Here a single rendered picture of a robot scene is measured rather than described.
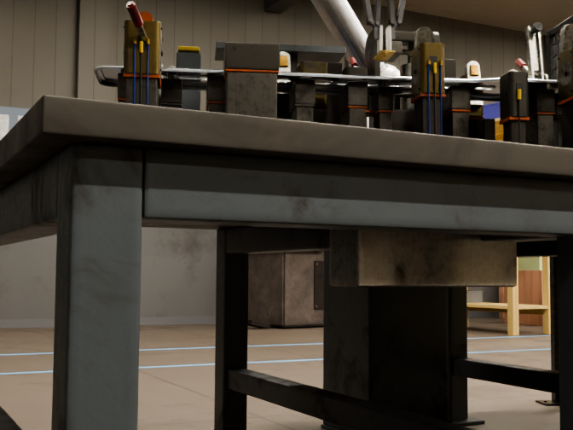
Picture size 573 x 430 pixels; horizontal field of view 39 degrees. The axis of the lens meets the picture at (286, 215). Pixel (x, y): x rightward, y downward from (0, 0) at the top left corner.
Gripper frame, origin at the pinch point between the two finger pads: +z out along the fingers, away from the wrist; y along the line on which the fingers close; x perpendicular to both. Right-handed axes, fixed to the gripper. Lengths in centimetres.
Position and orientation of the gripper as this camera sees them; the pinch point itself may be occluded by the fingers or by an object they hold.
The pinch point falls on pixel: (384, 40)
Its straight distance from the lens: 213.2
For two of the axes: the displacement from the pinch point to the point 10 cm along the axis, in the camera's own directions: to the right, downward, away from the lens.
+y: -9.9, -0.2, -1.2
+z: -0.1, 10.0, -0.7
